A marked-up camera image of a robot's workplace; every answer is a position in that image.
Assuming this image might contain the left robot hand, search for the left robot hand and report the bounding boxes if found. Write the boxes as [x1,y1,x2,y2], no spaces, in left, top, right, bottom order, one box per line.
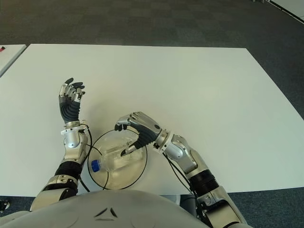
[58,77,86,125]

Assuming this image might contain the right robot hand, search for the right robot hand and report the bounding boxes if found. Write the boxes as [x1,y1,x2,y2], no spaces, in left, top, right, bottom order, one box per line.
[114,111,162,157]

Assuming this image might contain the clear water bottle blue cap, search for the clear water bottle blue cap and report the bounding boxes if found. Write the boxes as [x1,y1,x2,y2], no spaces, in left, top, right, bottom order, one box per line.
[91,140,144,173]

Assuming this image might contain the white plate black rim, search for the white plate black rim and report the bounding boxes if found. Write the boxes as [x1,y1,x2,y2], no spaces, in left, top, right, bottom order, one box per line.
[87,129,148,190]

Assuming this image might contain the white side table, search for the white side table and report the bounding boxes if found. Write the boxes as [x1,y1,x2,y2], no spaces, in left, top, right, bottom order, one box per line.
[0,44,27,77]

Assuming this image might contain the grey table leg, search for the grey table leg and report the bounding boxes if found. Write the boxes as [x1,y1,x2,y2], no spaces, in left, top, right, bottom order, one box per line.
[175,194,198,214]

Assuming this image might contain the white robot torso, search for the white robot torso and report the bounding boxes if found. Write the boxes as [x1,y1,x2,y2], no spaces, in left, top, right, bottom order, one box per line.
[0,189,209,228]

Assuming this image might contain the white left wrist camera ring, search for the white left wrist camera ring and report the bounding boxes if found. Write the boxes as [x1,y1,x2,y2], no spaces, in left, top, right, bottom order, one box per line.
[60,120,90,136]

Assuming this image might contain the white wrist camera ring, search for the white wrist camera ring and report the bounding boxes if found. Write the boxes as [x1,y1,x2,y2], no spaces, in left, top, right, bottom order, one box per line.
[152,129,174,152]
[60,120,90,136]

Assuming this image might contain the white right wrist camera ring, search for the white right wrist camera ring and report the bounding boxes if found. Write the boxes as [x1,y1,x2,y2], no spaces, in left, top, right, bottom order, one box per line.
[152,129,174,152]

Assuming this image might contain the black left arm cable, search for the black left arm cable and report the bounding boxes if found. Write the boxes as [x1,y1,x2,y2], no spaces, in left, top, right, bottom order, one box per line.
[78,123,110,192]

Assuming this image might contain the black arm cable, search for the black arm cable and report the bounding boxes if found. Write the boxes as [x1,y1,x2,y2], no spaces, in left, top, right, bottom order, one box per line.
[78,123,110,192]
[162,153,213,228]

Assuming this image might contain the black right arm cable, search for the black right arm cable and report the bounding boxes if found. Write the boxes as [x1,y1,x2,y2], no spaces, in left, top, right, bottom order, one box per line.
[162,153,213,228]

